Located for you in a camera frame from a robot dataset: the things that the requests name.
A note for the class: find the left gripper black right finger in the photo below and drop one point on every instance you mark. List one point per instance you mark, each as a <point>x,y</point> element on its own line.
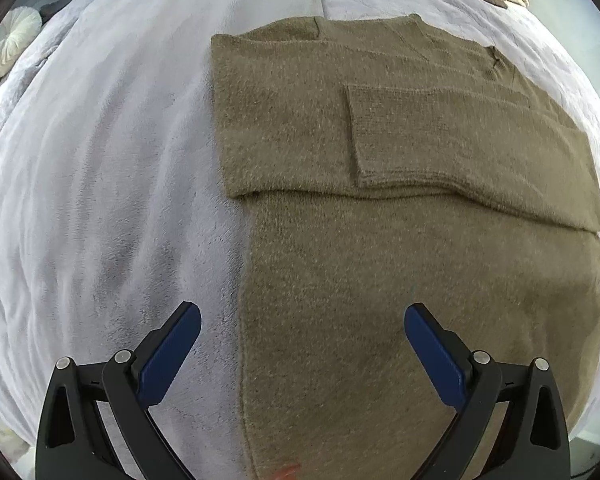
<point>532,442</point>

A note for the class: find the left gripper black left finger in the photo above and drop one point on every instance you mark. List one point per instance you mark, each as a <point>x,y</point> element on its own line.
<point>72,439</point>

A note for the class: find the olive brown knit sweater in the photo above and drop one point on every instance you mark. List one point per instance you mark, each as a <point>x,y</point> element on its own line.
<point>382,163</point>

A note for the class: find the light grey plush bed blanket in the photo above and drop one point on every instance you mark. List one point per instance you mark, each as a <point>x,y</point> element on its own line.
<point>112,203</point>

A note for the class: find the round white pleated cushion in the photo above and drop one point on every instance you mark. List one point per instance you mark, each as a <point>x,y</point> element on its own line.
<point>18,28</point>

